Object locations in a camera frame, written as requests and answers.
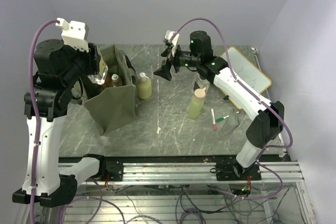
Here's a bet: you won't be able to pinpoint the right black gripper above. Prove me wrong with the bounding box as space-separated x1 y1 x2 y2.
154 43 201 81

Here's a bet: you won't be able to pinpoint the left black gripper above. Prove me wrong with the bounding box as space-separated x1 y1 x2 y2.
60 37 101 87

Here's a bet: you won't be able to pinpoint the amber liquid clear bottle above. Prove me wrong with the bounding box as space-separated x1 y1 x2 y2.
109 74 123 87

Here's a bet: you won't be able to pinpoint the tall clear square bottle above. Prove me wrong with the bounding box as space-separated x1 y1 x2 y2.
88 57 108 85

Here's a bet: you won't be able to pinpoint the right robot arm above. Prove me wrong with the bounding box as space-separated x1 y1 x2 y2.
154 30 285 180

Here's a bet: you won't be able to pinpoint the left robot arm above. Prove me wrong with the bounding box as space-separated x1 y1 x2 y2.
12 39 107 208

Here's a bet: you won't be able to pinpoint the olive canvas bag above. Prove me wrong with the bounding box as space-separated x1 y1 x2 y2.
81 44 140 136

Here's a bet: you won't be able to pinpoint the yellow-green pump bottle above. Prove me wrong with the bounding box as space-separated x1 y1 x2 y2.
136 72 152 100

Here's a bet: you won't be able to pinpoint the short clear square bottle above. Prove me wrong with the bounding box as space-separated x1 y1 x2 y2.
193 72 210 92

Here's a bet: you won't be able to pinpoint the green bottle peach cap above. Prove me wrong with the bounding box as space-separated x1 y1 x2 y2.
188 88 206 119

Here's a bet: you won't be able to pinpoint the green whiteboard marker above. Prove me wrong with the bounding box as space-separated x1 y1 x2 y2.
216 115 229 122

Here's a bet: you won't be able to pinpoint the red whiteboard marker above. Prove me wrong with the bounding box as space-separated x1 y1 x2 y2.
211 108 217 131

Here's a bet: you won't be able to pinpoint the clear plastic cup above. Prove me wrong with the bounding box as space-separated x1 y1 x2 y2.
220 114 240 138

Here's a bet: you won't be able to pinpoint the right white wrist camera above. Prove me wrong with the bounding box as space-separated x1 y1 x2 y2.
164 30 180 57

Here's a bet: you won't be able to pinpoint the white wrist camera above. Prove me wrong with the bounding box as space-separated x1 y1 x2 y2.
164 30 180 57
56 18 89 52

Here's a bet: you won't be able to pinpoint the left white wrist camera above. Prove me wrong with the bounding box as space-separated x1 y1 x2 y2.
56 18 89 52

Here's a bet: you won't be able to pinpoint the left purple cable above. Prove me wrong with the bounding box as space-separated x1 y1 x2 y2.
28 18 127 224

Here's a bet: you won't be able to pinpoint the purple cable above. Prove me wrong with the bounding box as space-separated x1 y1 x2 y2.
28 18 127 224
170 18 294 201

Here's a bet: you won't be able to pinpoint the aluminium mounting rail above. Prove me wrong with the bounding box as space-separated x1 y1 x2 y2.
27 154 302 185

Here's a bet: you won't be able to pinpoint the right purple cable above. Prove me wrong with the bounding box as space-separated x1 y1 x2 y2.
170 18 294 201

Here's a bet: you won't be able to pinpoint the tangled floor cables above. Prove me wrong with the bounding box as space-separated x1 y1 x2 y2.
57 182 289 224

